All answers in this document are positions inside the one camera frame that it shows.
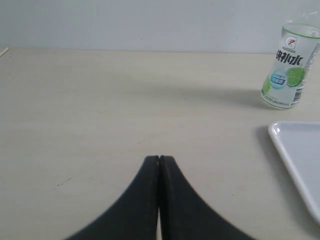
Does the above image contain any white plastic tray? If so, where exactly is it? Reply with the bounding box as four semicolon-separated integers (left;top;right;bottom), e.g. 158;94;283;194
268;121;320;224

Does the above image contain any clear Gatorade plastic bottle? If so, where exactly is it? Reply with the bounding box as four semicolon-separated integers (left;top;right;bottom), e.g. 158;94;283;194
261;10;320;109

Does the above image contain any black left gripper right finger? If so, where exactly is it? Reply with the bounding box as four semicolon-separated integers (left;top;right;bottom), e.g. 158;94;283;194
158;155;253;240

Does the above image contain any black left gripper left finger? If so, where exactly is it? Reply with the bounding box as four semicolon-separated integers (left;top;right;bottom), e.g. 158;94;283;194
68;155;160;240

